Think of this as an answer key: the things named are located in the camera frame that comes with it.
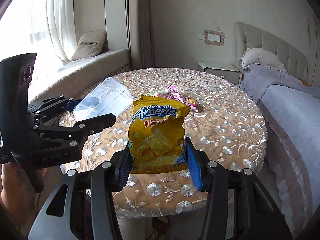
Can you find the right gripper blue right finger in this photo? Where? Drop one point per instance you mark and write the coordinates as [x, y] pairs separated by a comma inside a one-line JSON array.
[[256, 215]]

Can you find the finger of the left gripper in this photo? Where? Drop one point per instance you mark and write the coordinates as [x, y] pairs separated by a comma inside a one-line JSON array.
[[80, 130], [50, 108]]

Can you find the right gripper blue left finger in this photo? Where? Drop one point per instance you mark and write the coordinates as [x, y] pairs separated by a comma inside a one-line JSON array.
[[81, 206]]

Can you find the clear plastic container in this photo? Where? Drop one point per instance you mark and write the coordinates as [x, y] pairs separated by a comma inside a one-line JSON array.
[[110, 96]]

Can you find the yellow snack bag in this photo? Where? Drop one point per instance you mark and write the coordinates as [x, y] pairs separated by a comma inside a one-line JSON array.
[[156, 135]]

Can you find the pink snack wrapper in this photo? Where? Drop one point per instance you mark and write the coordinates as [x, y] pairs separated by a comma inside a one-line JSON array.
[[172, 93]]

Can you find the left hand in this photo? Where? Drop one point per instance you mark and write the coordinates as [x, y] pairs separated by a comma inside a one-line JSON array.
[[18, 202]]

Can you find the beige window seat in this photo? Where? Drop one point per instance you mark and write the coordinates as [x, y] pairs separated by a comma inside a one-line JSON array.
[[73, 78]]

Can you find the beige cushion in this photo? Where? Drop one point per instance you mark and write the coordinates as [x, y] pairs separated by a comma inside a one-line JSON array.
[[90, 45]]

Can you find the embroidered round tablecloth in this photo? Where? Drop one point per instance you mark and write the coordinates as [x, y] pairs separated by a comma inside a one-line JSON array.
[[223, 122]]

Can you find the white sheer curtain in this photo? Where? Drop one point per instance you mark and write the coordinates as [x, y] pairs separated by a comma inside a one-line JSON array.
[[61, 28]]

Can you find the lavender bed blanket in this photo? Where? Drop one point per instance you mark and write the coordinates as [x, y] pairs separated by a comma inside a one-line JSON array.
[[291, 112]]

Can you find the white nightstand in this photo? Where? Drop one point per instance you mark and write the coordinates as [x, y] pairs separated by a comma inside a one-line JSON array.
[[225, 71]]

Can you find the white bed pillow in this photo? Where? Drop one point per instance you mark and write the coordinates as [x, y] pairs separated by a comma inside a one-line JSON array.
[[262, 57]]

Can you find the beige tufted headboard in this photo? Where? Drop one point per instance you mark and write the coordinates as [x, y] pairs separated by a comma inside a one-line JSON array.
[[248, 36]]

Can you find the framed wall switch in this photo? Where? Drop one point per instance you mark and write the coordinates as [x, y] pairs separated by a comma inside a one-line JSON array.
[[214, 38]]

